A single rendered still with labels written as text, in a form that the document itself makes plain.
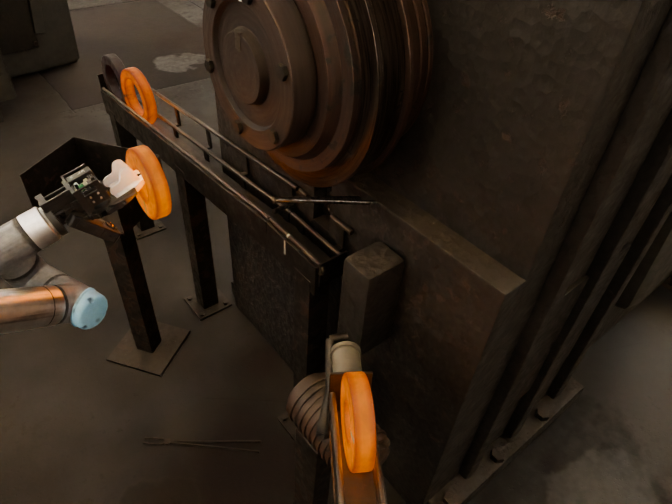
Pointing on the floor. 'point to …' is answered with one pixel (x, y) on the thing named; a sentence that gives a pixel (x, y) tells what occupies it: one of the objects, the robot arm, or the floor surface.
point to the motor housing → (319, 457)
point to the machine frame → (492, 227)
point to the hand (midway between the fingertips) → (146, 175)
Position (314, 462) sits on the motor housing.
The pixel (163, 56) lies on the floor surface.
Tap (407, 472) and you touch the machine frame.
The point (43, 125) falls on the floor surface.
